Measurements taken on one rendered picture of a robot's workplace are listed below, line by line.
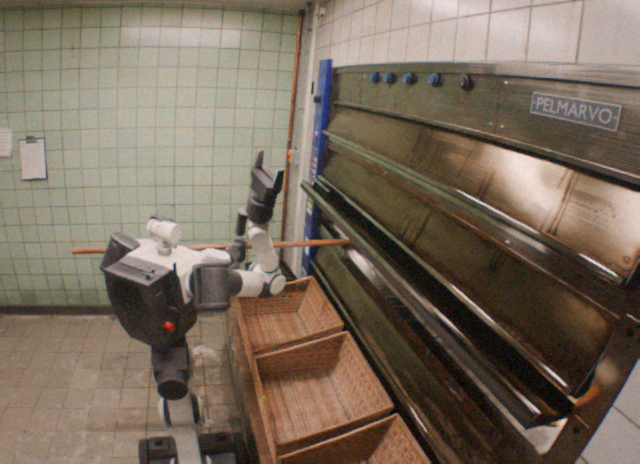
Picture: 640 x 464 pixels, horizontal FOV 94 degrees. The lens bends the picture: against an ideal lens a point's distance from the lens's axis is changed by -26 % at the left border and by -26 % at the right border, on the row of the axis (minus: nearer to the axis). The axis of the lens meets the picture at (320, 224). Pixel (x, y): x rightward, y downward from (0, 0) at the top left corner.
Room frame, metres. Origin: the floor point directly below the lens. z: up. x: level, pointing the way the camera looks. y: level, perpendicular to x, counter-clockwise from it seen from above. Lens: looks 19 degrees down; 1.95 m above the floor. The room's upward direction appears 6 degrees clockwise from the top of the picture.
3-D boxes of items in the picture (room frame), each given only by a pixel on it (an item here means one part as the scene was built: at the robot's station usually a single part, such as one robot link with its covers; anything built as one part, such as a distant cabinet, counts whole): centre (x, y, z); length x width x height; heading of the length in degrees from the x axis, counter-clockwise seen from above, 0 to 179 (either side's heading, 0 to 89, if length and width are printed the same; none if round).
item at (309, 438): (1.26, -0.05, 0.72); 0.56 x 0.49 x 0.28; 18
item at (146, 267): (1.07, 0.53, 1.26); 0.34 x 0.30 x 0.36; 75
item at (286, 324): (1.82, 0.14, 0.72); 0.56 x 0.49 x 0.28; 20
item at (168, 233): (1.12, 0.51, 1.46); 0.10 x 0.07 x 0.09; 75
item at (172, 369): (1.04, 0.50, 1.00); 0.28 x 0.13 x 0.18; 20
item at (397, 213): (1.35, -0.30, 1.54); 1.79 x 0.11 x 0.19; 19
